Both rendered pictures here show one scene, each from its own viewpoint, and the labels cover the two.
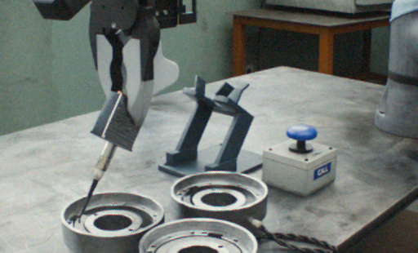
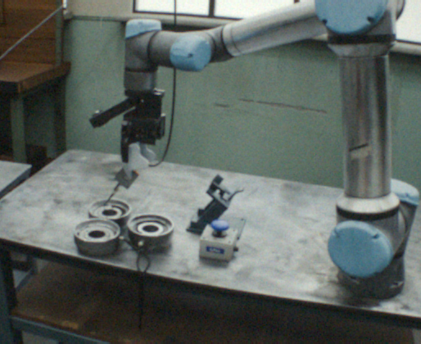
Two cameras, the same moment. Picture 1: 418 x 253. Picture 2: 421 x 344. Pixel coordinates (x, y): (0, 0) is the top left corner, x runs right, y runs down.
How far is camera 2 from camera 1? 0.99 m
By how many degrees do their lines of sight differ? 53
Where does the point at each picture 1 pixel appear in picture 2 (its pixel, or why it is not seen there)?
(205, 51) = not seen: outside the picture
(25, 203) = (127, 196)
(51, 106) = not seen: hidden behind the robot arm
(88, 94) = (418, 171)
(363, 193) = (219, 273)
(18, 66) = not seen: hidden behind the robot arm
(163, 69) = (138, 160)
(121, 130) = (123, 178)
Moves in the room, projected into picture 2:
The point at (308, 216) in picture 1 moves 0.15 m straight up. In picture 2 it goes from (175, 260) to (178, 197)
